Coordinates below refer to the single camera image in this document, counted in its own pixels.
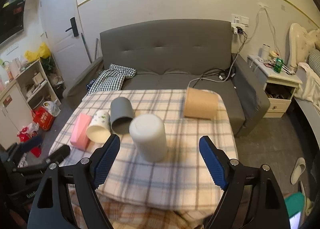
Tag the cream bed headboard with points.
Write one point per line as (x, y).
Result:
(302, 43)

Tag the brown kraft paper bowl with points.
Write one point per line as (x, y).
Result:
(200, 104)

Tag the white plastic bag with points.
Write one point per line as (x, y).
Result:
(52, 108)

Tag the checked grey pillow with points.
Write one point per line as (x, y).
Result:
(314, 61)

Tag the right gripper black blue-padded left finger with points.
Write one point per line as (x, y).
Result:
(52, 206)

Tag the white bed blanket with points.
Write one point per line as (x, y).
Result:
(309, 89)

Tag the white shelf unit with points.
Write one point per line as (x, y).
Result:
(35, 86)

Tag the white slipper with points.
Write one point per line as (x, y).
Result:
(298, 170)

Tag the white door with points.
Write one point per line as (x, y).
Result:
(69, 52)

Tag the grey fabric sofa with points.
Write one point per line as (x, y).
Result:
(176, 54)

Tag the white bedside cabinet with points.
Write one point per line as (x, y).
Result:
(279, 87)

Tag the yellow plastic bag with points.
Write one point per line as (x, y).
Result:
(42, 52)

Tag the white tumbler cup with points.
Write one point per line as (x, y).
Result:
(265, 51)

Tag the black wall television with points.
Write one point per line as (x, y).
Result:
(12, 21)

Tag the plaid table cloth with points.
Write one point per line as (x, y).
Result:
(165, 168)

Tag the white printed paper cup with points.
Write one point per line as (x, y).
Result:
(98, 131)

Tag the red shopping bag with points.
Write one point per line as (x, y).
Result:
(43, 118)

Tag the smartphone with lit screen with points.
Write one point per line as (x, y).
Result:
(295, 220)

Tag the pink tissue box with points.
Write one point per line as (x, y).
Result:
(79, 138)

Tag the green checked cloth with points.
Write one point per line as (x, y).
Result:
(112, 79)

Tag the dark grey plastic cup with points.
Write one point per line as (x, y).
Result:
(121, 115)

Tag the black door handle lock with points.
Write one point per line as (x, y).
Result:
(73, 27)

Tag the green soda can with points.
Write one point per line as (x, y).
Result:
(278, 63)

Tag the light grey plastic cup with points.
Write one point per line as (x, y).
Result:
(148, 134)

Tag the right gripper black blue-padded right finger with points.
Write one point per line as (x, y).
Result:
(251, 196)

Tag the white wall power socket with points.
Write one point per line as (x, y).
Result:
(239, 24)

